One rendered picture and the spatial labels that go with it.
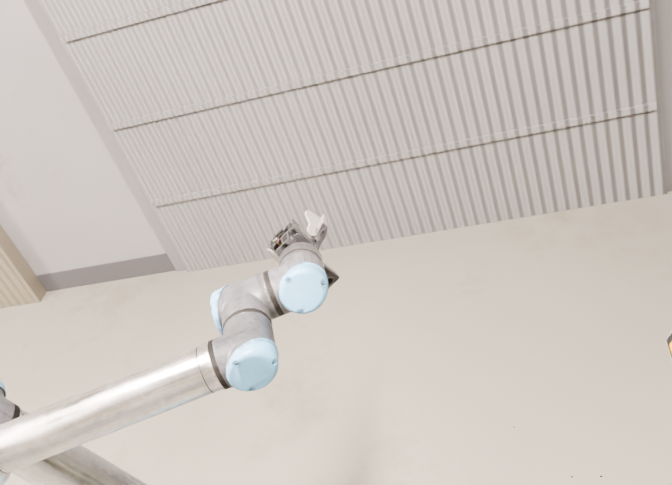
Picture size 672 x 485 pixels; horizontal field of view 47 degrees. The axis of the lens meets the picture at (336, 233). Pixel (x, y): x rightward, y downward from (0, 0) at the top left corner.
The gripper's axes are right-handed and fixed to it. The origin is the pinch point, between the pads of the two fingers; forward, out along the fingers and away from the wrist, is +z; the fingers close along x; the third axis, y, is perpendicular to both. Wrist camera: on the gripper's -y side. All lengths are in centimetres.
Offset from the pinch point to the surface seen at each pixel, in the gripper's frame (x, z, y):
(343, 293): 35, 164, -74
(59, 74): 58, 197, 84
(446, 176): -36, 170, -70
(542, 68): -93, 142, -55
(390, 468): 51, 66, -100
